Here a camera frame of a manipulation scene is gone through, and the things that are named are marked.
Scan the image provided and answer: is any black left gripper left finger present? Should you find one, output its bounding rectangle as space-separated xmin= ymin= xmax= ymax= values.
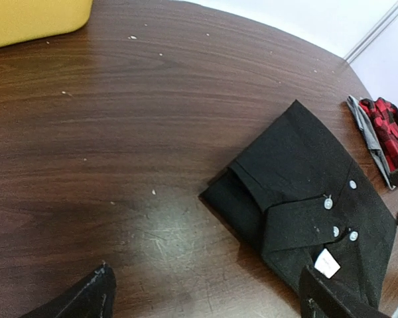
xmin=23 ymin=262 xmax=117 ymax=318

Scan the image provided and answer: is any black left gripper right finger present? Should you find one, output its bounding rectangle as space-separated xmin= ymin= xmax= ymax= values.
xmin=299 ymin=266 xmax=388 ymax=318

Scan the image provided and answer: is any black long sleeve shirt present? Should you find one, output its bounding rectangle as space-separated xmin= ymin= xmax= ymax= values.
xmin=201 ymin=101 xmax=396 ymax=307

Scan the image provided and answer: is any red black plaid shirt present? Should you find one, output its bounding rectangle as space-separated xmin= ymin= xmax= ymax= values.
xmin=359 ymin=97 xmax=398 ymax=172

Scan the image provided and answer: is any grey folded shirt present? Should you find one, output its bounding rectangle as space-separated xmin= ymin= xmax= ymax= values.
xmin=346 ymin=95 xmax=395 ymax=190

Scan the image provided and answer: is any yellow plastic basket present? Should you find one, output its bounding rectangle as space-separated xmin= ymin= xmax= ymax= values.
xmin=0 ymin=1 xmax=93 ymax=48

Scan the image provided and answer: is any aluminium right corner post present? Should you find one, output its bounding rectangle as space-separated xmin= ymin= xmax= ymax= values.
xmin=343 ymin=1 xmax=398 ymax=64

